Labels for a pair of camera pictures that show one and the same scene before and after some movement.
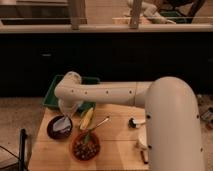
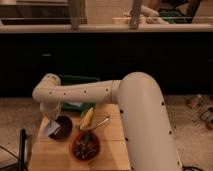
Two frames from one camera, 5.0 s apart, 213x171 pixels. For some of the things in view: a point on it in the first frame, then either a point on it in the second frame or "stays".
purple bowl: x=57 y=134 stays
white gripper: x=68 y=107 → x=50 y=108
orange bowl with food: x=85 y=146 stays
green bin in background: x=176 y=17 stays
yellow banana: x=87 y=118 stays
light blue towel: x=62 y=125 → x=50 y=127
